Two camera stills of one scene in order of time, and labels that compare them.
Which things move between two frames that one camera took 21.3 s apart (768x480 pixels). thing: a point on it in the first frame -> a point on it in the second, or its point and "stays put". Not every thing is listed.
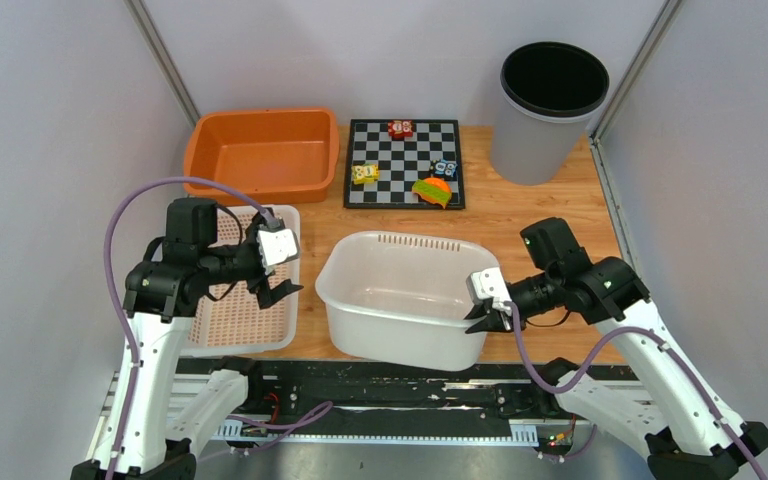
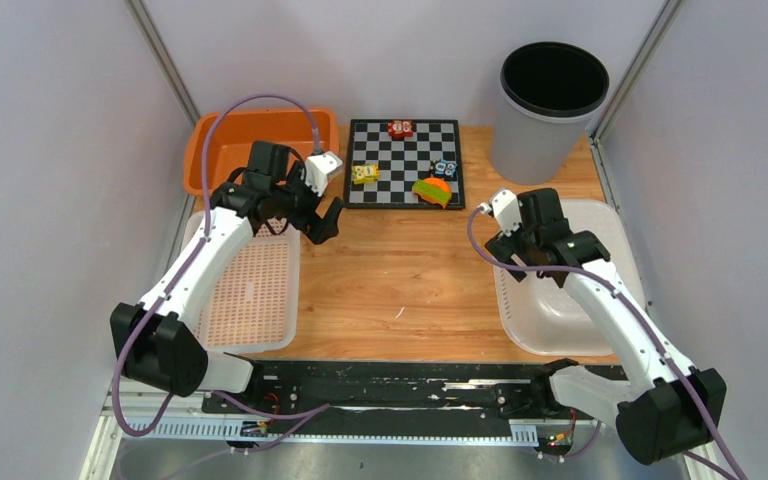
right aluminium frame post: (599, 127) stays put
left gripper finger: (267, 296) -> (327, 228)
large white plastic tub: (399, 300) -> (543, 318)
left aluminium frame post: (162, 55) stays put
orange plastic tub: (280, 156) stays put
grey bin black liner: (550, 93) stays put
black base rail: (447, 398) stays put
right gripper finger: (493, 323) -> (519, 275)
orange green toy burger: (433, 190) stays put
